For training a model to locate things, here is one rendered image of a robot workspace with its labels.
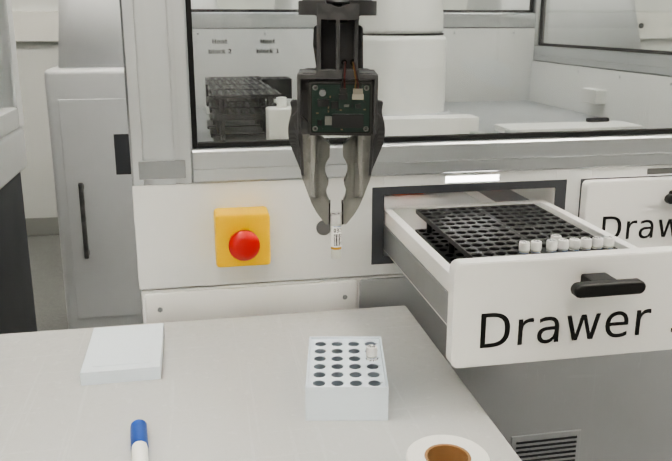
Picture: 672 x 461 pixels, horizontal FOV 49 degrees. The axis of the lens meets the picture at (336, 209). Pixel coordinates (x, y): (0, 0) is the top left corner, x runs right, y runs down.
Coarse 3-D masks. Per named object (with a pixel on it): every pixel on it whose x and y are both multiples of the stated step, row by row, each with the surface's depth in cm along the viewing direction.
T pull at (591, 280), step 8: (584, 280) 73; (592, 280) 72; (600, 280) 72; (608, 280) 72; (616, 280) 72; (624, 280) 72; (632, 280) 72; (640, 280) 72; (576, 288) 70; (584, 288) 70; (592, 288) 70; (600, 288) 71; (608, 288) 71; (616, 288) 71; (624, 288) 71; (632, 288) 71; (640, 288) 72; (576, 296) 71; (584, 296) 71; (592, 296) 71; (600, 296) 71
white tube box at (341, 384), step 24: (312, 336) 86; (336, 336) 86; (360, 336) 86; (312, 360) 81; (336, 360) 82; (360, 360) 81; (384, 360) 80; (312, 384) 76; (336, 384) 77; (360, 384) 76; (384, 384) 76; (312, 408) 75; (336, 408) 75; (360, 408) 75; (384, 408) 75
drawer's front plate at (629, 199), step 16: (592, 192) 108; (608, 192) 108; (624, 192) 109; (640, 192) 109; (656, 192) 110; (592, 208) 108; (608, 208) 109; (624, 208) 109; (640, 208) 110; (656, 208) 110; (592, 224) 109; (608, 224) 110; (624, 224) 110; (640, 224) 111; (656, 224) 111; (624, 240) 111; (640, 240) 111; (656, 240) 112
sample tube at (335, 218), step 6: (330, 216) 73; (336, 216) 73; (330, 222) 74; (336, 222) 73; (330, 228) 74; (336, 228) 73; (336, 234) 74; (336, 240) 74; (336, 246) 74; (336, 252) 74; (336, 258) 74
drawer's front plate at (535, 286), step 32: (512, 256) 74; (544, 256) 74; (576, 256) 74; (608, 256) 74; (640, 256) 75; (480, 288) 72; (512, 288) 73; (544, 288) 74; (448, 320) 74; (480, 320) 73; (512, 320) 74; (576, 320) 75; (640, 320) 77; (448, 352) 74; (480, 352) 74; (512, 352) 75; (544, 352) 75; (576, 352) 76; (608, 352) 77
